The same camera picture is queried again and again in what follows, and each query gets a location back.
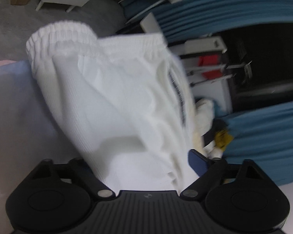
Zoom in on white puffy jacket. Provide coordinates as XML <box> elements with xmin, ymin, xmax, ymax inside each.
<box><xmin>194</xmin><ymin>97</ymin><xmax>214</xmax><ymax>155</ymax></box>

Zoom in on mustard yellow garment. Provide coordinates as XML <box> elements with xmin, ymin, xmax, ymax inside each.
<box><xmin>214</xmin><ymin>129</ymin><xmax>235</xmax><ymax>152</ymax></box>

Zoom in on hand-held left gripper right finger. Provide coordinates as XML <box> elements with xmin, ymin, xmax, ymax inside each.
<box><xmin>180</xmin><ymin>149</ymin><xmax>271</xmax><ymax>201</ymax></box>

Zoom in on dark window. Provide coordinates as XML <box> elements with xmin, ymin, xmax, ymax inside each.
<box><xmin>220</xmin><ymin>21</ymin><xmax>293</xmax><ymax>111</ymax></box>

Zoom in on pastel tie-dye duvet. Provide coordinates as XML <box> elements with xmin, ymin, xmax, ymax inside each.
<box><xmin>0</xmin><ymin>59</ymin><xmax>103</xmax><ymax>234</ymax></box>

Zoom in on red garment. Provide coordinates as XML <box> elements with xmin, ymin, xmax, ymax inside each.
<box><xmin>198</xmin><ymin>55</ymin><xmax>222</xmax><ymax>80</ymax></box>

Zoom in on white and black chair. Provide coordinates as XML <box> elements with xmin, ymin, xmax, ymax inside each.
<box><xmin>115</xmin><ymin>12</ymin><xmax>167</xmax><ymax>36</ymax></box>

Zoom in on white pants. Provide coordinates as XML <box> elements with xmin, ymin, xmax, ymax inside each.
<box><xmin>26</xmin><ymin>21</ymin><xmax>215</xmax><ymax>192</ymax></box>

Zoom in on garment steamer stand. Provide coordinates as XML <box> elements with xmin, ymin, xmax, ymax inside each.
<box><xmin>185</xmin><ymin>60</ymin><xmax>254</xmax><ymax>87</ymax></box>

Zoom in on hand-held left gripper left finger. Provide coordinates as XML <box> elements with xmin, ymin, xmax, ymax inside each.
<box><xmin>21</xmin><ymin>158</ymin><xmax>116</xmax><ymax>201</ymax></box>

